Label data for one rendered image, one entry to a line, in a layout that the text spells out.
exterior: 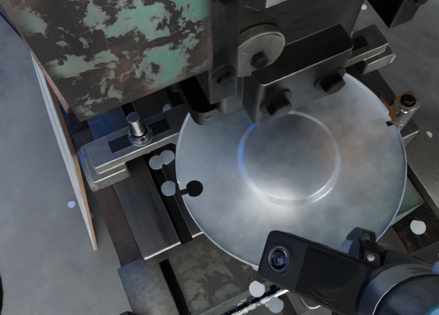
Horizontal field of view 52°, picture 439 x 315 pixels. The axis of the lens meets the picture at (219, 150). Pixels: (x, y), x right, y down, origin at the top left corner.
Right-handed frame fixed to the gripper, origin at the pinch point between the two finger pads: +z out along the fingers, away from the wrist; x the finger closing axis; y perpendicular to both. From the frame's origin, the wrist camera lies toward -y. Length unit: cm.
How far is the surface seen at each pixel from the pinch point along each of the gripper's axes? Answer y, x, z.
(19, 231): -77, -28, 75
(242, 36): -15.1, 16.8, -17.8
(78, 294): -53, -38, 71
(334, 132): -3.7, 15.0, 6.2
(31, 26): -22.2, 9.8, -34.3
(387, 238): 5.4, 3.9, 3.1
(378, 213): 3.7, 6.5, 3.3
